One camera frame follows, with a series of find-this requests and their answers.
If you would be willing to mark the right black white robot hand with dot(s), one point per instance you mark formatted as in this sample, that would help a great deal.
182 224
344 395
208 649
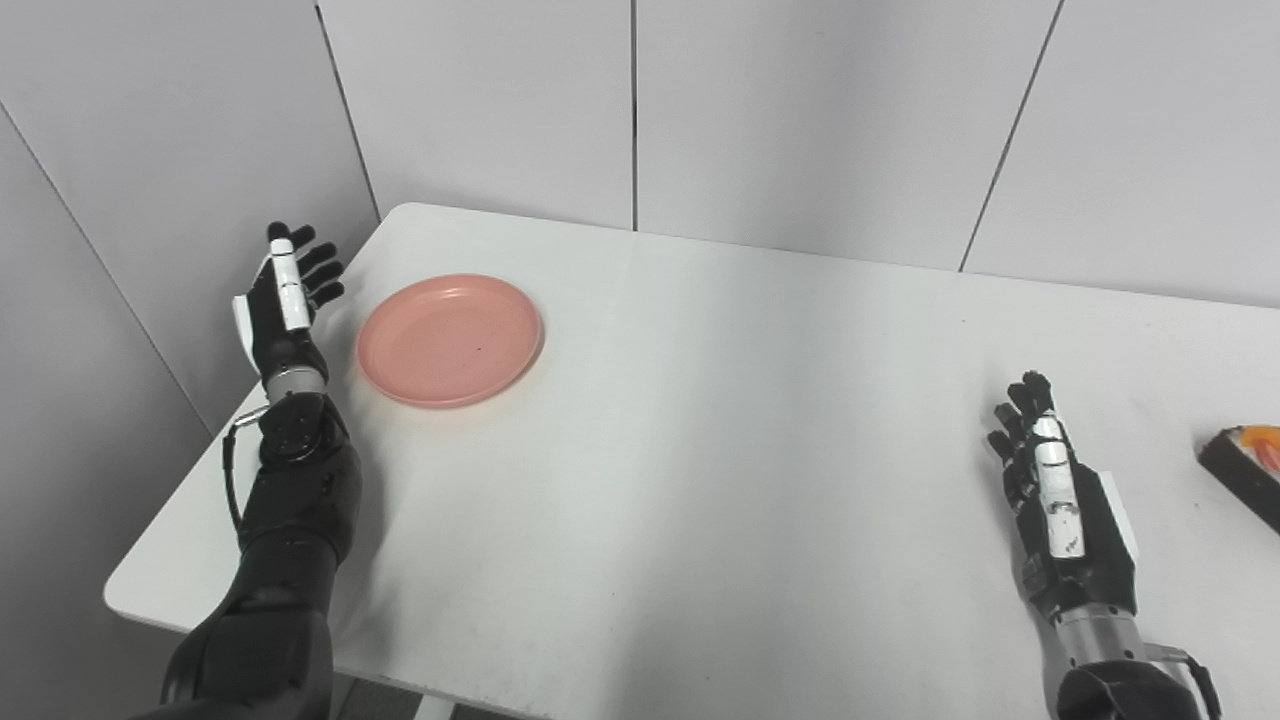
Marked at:
1070 530

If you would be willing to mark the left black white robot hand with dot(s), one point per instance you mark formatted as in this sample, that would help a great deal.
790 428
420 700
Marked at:
282 325

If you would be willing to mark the pink round plate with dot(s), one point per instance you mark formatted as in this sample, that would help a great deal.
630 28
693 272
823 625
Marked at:
450 340

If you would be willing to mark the chocolate cake slice with fruit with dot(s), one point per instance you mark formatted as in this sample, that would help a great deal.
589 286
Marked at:
1250 475

